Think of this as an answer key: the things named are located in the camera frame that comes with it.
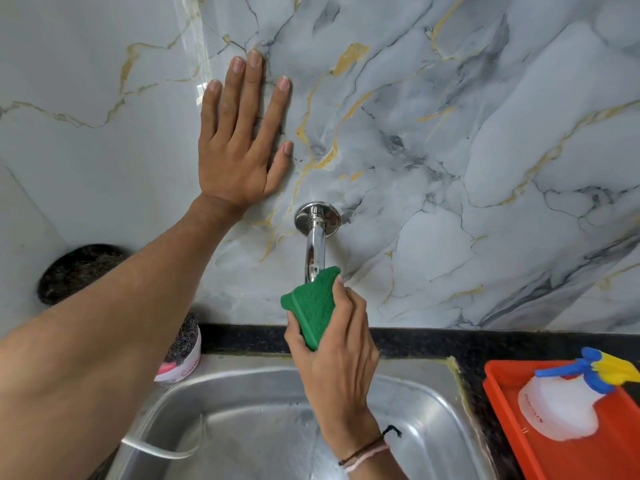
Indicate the person's right thumb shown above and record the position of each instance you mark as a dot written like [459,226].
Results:
[295,337]

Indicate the stainless steel sink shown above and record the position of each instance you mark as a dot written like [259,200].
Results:
[280,424]

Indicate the person's left little finger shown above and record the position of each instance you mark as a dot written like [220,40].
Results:
[208,110]

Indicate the white spray bottle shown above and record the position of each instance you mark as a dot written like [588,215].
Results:
[567,399]

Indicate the person's left forearm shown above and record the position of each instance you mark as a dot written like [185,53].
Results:
[95,344]

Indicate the orange plastic tray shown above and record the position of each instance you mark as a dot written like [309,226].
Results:
[565,434]

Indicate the person's right forearm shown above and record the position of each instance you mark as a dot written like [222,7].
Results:
[372,457]

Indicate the dark steel wool scrubber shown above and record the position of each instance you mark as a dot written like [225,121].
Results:
[182,337]

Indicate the person's right hand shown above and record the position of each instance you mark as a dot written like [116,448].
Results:
[335,359]

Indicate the person's left hand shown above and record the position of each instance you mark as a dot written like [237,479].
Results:
[232,154]

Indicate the person's left thumb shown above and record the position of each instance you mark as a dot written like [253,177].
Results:
[280,167]

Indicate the green scrub sponge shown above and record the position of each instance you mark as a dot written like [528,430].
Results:
[312,304]

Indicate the person's left middle finger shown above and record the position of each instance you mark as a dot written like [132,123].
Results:
[248,97]

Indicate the chrome wall tap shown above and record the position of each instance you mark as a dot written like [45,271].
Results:
[316,234]

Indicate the white tub with pink label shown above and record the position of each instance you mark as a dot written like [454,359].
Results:
[182,364]

